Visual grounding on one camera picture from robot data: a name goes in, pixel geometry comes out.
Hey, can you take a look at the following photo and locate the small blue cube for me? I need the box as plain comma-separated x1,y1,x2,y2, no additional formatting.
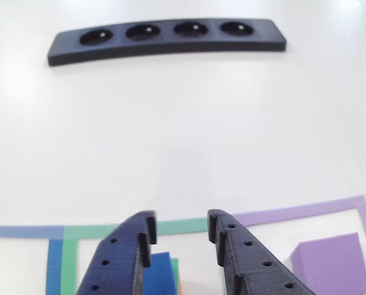
141,251,177,295

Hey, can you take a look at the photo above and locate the green cube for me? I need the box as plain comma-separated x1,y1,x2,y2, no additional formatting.
171,258,180,295

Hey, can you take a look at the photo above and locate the purple block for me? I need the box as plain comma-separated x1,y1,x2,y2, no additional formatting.
290,232,366,295

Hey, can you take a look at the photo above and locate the black power strip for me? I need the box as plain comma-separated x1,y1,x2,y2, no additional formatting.
47,17,287,68

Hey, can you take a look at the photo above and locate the green square frame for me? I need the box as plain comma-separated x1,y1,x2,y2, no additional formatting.
59,217,210,295

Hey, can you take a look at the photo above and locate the blue square frame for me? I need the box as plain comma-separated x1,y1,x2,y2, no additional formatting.
0,224,65,295

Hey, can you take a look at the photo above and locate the purple square frame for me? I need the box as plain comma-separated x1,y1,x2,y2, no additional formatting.
231,195,366,277

